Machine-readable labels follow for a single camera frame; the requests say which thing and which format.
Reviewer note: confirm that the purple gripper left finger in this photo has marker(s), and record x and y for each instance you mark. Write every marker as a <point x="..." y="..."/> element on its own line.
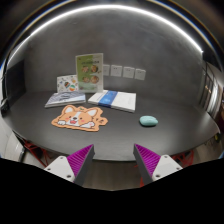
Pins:
<point x="74" y="167"/>

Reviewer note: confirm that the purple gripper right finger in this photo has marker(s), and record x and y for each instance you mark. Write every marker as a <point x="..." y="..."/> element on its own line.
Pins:
<point x="152" y="166"/>

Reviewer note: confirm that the teal computer mouse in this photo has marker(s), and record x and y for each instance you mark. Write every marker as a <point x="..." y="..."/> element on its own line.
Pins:
<point x="148" y="121"/>

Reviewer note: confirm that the orange corgi mouse pad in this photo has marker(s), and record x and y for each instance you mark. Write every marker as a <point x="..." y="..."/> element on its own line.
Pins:
<point x="80" y="118"/>

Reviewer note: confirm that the grey striped book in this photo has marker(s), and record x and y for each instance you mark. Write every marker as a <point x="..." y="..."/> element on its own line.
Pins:
<point x="65" y="98"/>

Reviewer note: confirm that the white book with blue band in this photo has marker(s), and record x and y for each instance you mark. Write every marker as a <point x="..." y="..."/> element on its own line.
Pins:
<point x="115" y="99"/>

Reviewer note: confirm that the small illustrated white card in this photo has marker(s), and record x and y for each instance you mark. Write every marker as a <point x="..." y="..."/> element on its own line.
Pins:
<point x="67" y="83"/>

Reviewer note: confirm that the green menu stand card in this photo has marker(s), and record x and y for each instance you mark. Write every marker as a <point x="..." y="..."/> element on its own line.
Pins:
<point x="89" y="70"/>

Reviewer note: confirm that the black monitor at left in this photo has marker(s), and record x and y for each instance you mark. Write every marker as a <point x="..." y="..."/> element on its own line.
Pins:
<point x="15" y="83"/>

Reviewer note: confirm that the red table frame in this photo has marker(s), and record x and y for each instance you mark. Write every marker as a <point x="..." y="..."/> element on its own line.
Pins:
<point x="38" y="153"/>

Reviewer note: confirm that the white wall socket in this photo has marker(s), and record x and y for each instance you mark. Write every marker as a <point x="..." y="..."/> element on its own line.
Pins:
<point x="106" y="70"/>
<point x="116" y="71"/>
<point x="140" y="74"/>
<point x="128" y="72"/>

